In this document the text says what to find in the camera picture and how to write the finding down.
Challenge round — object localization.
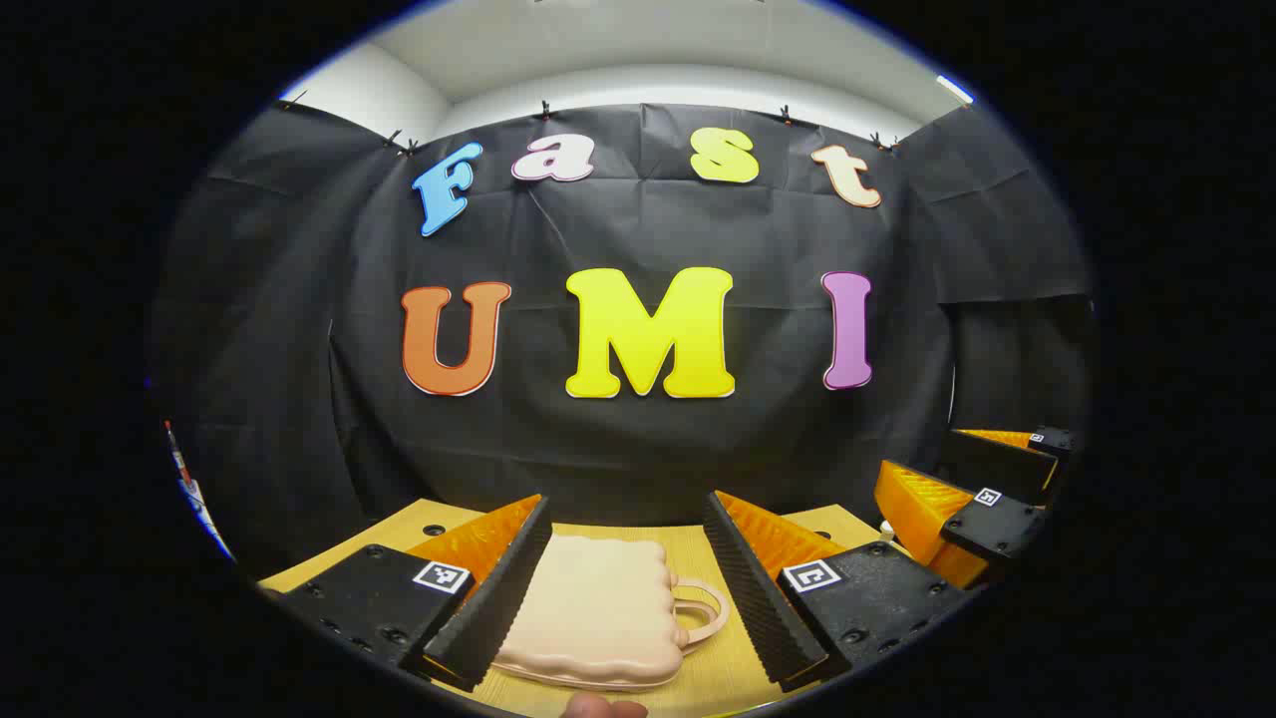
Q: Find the red white stick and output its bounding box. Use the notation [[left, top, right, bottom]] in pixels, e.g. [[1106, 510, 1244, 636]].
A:
[[163, 419, 198, 500]]

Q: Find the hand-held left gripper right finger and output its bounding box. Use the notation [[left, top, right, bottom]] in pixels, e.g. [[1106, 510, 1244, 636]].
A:
[[702, 490, 978, 694]]

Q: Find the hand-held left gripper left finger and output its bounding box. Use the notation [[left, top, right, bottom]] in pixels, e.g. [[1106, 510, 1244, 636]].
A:
[[259, 494, 554, 693]]

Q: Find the white plastic device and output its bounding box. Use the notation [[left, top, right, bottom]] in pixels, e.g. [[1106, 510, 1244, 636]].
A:
[[187, 484, 236, 561]]

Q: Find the beige pink suitcase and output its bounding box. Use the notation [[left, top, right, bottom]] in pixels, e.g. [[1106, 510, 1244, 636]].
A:
[[488, 535, 731, 692]]

